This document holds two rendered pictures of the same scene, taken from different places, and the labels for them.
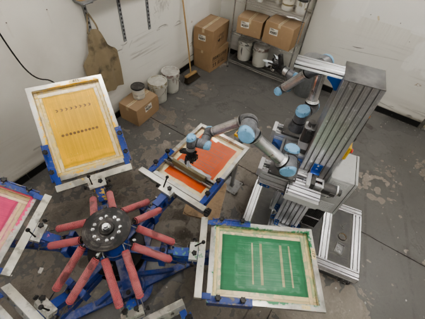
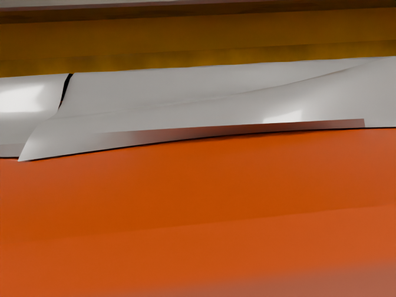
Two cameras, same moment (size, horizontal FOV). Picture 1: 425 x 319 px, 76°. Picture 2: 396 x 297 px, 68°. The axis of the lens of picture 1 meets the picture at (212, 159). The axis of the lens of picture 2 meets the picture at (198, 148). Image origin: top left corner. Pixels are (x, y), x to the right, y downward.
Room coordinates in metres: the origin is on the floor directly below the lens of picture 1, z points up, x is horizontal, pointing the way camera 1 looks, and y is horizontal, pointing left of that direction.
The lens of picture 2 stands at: (1.58, 0.14, 0.96)
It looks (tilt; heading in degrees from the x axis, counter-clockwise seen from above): 15 degrees down; 146
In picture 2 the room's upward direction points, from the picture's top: 3 degrees counter-clockwise
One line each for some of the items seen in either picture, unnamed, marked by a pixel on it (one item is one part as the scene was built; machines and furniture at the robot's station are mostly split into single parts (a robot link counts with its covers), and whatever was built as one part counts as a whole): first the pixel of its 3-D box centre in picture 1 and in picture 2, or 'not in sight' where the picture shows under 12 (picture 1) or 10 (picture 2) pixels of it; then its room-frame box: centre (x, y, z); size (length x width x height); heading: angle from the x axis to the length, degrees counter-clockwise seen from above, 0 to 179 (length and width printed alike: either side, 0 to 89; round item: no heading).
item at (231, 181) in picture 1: (236, 161); not in sight; (2.07, -0.29, 0.48); 0.22 x 0.22 x 0.96; 61
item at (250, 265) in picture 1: (244, 256); not in sight; (0.73, -0.29, 1.05); 1.08 x 0.61 x 0.23; 91
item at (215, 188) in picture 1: (212, 191); not in sight; (1.29, -0.03, 0.98); 0.30 x 0.05 x 0.07; 151
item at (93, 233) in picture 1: (124, 263); not in sight; (0.72, 0.61, 0.67); 0.39 x 0.39 x 1.35
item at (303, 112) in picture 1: (301, 113); not in sight; (1.90, -0.74, 1.42); 0.13 x 0.12 x 0.14; 138
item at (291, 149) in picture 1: (290, 153); not in sight; (1.41, -0.58, 1.42); 0.13 x 0.12 x 0.14; 168
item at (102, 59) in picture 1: (100, 56); not in sight; (3.08, 1.53, 1.06); 0.53 x 0.07 x 1.05; 151
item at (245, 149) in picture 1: (202, 159); not in sight; (1.64, 0.10, 0.97); 0.79 x 0.58 x 0.04; 151
